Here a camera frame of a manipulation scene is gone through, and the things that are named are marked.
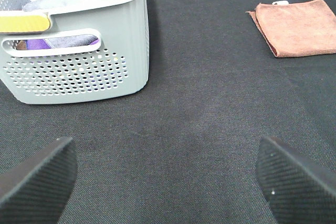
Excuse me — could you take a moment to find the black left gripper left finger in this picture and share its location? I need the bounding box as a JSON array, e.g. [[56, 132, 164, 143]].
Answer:
[[1, 137, 77, 223]]

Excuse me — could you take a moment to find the grey perforated laundry basket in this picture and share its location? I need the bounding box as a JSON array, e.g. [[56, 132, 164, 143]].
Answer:
[[1, 0, 149, 104]]

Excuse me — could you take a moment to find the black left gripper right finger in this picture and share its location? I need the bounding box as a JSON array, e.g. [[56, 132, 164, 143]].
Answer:
[[256, 136, 335, 223]]

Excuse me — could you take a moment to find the purple towel in basket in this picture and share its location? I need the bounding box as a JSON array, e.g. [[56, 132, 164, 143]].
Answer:
[[16, 34, 100, 50]]

